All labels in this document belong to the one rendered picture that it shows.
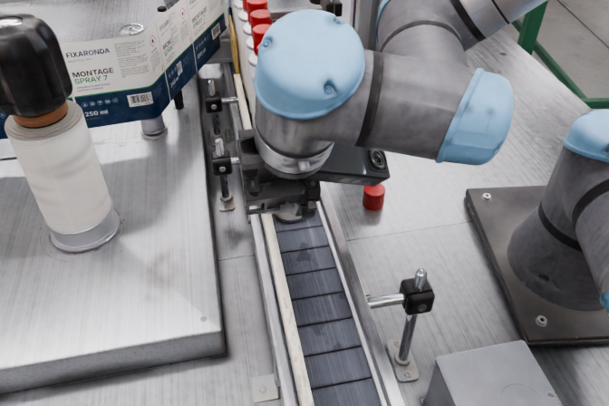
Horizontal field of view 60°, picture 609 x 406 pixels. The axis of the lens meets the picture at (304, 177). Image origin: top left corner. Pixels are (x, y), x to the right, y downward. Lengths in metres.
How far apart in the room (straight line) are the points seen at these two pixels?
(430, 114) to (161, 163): 0.56
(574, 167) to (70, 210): 0.59
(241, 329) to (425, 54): 0.42
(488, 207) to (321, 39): 0.53
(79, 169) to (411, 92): 0.43
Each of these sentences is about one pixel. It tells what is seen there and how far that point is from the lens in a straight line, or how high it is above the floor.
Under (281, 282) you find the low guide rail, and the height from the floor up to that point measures 0.91.
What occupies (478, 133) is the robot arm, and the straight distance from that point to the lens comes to 0.41.
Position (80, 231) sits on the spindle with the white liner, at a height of 0.92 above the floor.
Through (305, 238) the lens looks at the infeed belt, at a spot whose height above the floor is 0.88.
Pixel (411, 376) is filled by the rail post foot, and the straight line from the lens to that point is 0.67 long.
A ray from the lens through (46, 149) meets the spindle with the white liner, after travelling 0.66.
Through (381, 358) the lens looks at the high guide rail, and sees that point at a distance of 0.52.
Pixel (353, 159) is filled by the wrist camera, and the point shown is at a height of 1.06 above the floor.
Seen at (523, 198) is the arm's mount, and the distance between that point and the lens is 0.88.
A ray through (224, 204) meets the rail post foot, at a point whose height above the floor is 0.83.
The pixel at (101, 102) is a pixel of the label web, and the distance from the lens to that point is 0.89.
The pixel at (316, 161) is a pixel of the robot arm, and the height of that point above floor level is 1.11.
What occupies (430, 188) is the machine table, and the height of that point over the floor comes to 0.83.
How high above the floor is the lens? 1.40
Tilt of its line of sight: 40 degrees down
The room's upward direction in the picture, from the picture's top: straight up
